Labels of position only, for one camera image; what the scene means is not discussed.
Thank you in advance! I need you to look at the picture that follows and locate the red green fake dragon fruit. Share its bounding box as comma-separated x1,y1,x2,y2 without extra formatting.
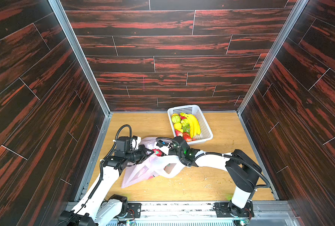
153,149,166,157

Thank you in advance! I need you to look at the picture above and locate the pink plastic bag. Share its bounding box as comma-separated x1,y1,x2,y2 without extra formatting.
121,137,185,188

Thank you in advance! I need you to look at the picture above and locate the small green fake fruit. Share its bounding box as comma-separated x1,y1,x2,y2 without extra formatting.
181,118,190,127

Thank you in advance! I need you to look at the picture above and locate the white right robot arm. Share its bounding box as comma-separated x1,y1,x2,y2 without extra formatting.
156,137,270,219

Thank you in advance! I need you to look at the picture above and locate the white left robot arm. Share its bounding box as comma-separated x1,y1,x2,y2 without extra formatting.
57,145,154,226

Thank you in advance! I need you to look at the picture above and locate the red fake strawberry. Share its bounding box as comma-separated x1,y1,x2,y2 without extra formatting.
183,132,192,142

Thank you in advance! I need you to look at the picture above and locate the small yellow fake fruit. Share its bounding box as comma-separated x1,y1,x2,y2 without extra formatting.
174,122,182,130

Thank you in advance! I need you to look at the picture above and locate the yellow fake banana bunch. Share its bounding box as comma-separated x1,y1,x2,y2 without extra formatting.
180,113,201,138

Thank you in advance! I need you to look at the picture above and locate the light green fake fruit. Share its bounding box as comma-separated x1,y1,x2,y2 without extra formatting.
171,114,181,124

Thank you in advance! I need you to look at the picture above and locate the white perforated plastic basket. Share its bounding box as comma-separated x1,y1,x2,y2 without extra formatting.
167,105,213,146

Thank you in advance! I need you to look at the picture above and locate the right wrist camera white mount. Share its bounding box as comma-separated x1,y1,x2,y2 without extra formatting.
156,139,174,150

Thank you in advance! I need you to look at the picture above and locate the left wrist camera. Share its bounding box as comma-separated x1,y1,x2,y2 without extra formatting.
115,136,142,153

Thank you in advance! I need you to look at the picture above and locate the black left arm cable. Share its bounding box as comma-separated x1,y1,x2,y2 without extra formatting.
71,124,133,210

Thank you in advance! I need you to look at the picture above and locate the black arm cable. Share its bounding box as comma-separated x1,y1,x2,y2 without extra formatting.
155,137,271,190
71,124,133,210

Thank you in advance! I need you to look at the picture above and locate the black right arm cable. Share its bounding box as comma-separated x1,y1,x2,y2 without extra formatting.
155,137,271,190

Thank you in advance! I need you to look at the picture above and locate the metal base rail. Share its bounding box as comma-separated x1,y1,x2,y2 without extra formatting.
108,201,300,226

